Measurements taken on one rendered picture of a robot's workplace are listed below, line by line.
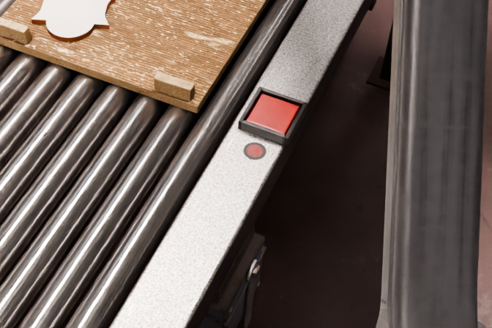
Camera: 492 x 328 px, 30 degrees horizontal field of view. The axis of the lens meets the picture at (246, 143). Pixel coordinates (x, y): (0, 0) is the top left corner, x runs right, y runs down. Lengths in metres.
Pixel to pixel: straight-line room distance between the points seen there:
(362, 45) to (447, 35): 2.22
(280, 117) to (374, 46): 1.52
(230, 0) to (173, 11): 0.09
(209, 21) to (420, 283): 0.91
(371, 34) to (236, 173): 1.64
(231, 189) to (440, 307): 0.69
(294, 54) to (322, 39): 0.06
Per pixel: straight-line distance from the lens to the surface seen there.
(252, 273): 1.26
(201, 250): 1.17
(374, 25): 2.87
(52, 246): 1.19
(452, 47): 0.58
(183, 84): 1.29
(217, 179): 1.24
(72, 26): 1.41
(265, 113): 1.30
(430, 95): 0.57
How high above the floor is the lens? 1.89
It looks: 49 degrees down
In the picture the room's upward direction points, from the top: 4 degrees clockwise
